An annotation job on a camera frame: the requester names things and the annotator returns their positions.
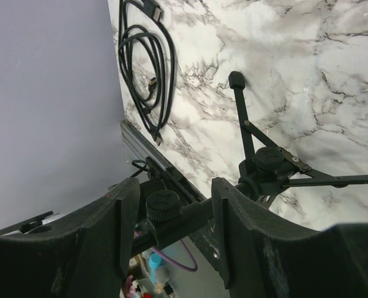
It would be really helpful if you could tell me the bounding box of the black tripod shock mount stand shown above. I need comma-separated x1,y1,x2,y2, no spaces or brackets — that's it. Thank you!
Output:
133,71,368,253

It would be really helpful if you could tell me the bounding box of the black usb cables bundle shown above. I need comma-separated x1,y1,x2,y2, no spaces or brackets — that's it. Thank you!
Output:
117,0,177,147

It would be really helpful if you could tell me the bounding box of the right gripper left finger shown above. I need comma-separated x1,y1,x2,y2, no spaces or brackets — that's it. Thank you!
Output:
0,178,140,297

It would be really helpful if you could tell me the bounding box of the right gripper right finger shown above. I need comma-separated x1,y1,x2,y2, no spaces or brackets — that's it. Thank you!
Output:
211,178,368,297

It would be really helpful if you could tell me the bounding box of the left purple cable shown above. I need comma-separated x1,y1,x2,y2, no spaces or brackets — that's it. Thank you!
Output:
134,229,199,273

